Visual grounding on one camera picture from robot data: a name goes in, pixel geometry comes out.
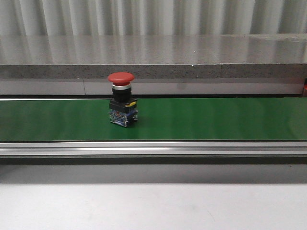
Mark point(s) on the grey granite counter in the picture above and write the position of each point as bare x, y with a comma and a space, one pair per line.
163, 65

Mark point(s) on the red push button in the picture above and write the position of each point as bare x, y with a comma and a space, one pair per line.
123, 107

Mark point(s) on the green conveyor belt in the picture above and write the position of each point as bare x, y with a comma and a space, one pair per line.
168, 131

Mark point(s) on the white pleated curtain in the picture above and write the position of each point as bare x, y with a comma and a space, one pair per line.
152, 17

